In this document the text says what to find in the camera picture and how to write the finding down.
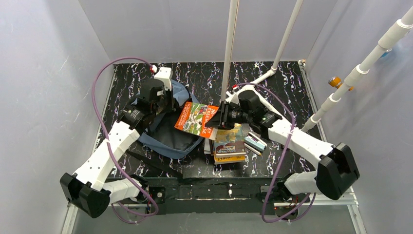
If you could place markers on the orange treehouse book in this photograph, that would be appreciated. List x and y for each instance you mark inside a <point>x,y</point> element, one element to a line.
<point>194,117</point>

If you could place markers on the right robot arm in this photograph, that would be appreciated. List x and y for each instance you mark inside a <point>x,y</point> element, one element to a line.
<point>335,167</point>

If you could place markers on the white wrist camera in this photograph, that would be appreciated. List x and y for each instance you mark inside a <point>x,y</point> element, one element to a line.
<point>232,94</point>
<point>164,74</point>

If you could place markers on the bottom dark white book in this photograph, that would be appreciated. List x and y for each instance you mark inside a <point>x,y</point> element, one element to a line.
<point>208,147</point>

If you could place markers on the aluminium rail base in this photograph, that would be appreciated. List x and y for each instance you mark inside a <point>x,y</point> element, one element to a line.
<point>220,206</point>

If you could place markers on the yellow orange book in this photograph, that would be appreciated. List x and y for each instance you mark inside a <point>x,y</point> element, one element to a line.
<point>229,159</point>

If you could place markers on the blue white eraser case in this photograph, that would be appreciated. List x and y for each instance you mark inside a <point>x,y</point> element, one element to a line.
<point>255,142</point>

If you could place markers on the blue student backpack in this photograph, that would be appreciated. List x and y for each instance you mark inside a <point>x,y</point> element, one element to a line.
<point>157,132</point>

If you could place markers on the orange knob on wall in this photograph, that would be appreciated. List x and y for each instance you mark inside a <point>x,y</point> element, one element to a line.
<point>335,82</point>

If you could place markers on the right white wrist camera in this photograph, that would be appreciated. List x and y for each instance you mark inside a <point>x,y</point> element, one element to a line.
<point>232,94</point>

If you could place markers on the white pvc pipe frame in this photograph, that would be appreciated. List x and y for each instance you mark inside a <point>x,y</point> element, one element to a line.
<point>395,33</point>

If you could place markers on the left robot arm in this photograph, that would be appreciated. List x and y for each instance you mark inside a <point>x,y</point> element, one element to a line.
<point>100,181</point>

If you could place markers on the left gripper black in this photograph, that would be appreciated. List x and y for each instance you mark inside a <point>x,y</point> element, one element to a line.
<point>168,101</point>

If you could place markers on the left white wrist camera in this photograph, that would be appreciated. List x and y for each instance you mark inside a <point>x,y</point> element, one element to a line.
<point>164,74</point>

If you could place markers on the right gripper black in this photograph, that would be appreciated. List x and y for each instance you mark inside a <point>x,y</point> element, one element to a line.
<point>226,114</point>

